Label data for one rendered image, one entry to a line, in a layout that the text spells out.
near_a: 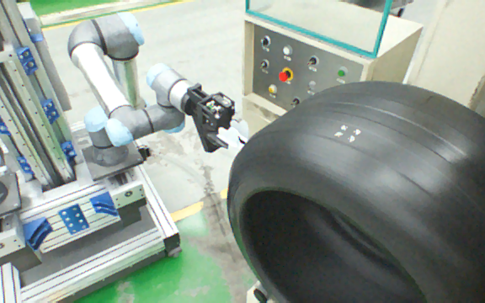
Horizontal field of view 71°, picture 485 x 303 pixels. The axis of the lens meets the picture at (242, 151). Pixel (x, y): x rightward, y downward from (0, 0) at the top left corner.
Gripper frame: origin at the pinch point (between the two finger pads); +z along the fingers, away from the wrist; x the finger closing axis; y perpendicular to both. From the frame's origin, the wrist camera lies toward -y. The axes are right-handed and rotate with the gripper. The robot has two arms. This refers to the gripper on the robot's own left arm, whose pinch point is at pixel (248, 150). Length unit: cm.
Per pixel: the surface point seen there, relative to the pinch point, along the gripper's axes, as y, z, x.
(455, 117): 26.1, 31.6, 8.5
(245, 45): -14, -50, 53
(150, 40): -154, -293, 158
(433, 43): 27.5, 20.4, 25.2
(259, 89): -34, -43, 57
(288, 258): -27.3, 18.3, -0.2
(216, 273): -127, -23, 15
